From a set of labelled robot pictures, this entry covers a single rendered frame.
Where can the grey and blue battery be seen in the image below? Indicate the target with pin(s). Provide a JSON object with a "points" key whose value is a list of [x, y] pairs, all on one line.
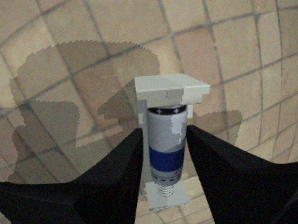
{"points": [[166, 127]]}

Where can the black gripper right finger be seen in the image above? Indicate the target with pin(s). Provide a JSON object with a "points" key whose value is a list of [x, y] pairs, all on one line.
{"points": [[240, 187]]}

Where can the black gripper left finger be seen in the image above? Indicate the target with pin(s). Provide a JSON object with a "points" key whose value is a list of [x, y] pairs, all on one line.
{"points": [[105, 194]]}

